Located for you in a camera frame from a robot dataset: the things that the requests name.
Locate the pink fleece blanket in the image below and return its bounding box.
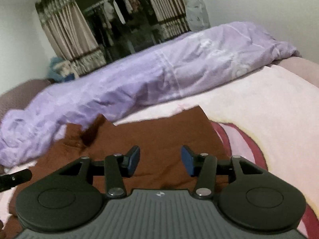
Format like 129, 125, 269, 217
0, 64, 319, 239

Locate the brown garment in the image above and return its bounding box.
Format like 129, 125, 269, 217
3, 105, 231, 238

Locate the mauve headboard cushion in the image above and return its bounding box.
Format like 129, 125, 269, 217
0, 79, 52, 120

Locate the right beige curtain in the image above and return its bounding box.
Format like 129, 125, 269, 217
150, 0, 190, 40

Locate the blue and white clothes pile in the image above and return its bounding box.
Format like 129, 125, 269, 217
48, 57, 80, 83

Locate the left beige curtain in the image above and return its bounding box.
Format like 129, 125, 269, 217
35, 0, 106, 75

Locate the purple duvet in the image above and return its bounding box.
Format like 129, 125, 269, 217
1, 22, 299, 168

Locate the white patterned bag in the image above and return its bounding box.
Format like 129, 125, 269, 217
185, 0, 210, 32

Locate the beige curtain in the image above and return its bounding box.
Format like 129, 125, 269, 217
150, 0, 190, 40
35, 0, 106, 75

